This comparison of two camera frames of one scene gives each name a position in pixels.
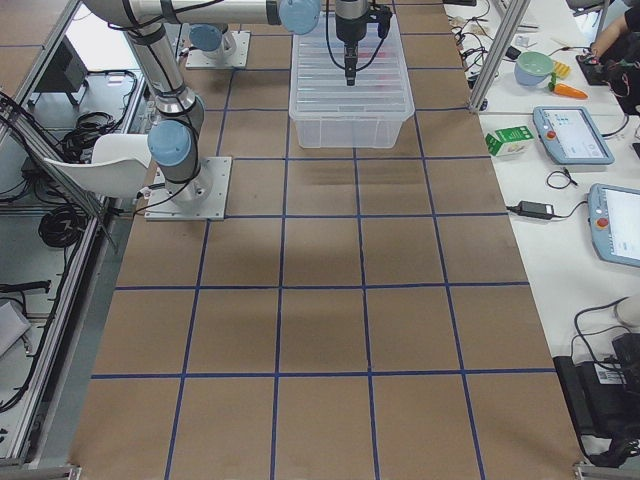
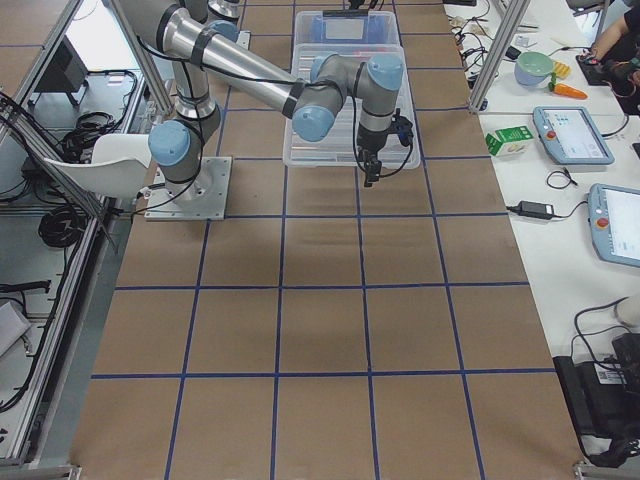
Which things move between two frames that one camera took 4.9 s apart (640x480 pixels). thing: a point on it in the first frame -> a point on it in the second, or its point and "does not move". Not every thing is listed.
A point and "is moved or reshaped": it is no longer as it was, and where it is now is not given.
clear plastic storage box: [329, 112] is moved or reshaped
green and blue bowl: [533, 68] does not move
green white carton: [508, 141] does not move
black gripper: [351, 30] -> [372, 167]
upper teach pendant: [570, 136] does not move
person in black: [619, 53] does not move
